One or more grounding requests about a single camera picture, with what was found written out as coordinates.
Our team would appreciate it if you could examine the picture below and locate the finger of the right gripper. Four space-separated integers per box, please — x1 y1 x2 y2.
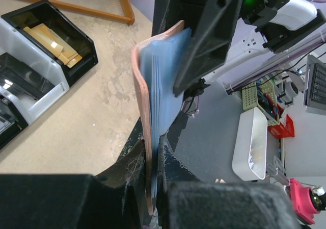
151 0 193 36
173 0 242 96

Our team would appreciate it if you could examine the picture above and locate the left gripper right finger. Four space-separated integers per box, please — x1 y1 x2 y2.
156 135 298 228

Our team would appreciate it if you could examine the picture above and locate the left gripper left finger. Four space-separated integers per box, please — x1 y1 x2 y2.
1 140 146 228

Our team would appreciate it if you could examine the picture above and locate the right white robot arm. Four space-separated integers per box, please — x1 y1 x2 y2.
152 0 325 97

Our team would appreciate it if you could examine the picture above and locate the black bin with silver cards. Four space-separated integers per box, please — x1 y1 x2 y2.
1 96 28 149

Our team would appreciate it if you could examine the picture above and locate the white bin with black cards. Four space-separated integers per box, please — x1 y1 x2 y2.
1 19 70 124

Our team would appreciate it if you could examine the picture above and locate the gold cards pile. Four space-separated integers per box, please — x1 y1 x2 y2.
23 23 83 68

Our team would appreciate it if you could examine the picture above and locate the black cards pile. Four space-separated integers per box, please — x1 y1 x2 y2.
1 53 55 100

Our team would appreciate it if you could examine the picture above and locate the black bin with gold cards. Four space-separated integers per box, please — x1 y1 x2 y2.
1 0 98 86

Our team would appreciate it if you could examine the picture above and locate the green basket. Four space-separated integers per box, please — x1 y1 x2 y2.
242 80 281 126

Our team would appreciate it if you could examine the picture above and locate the white plastic tray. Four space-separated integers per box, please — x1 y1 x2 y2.
231 107 267 181

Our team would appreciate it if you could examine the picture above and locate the red basket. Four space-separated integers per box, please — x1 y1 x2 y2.
267 104 295 139

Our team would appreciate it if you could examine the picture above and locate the pink plastic object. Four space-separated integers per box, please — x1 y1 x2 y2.
287 178 325 225

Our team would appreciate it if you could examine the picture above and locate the black keyboard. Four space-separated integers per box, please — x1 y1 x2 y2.
303 55 326 115

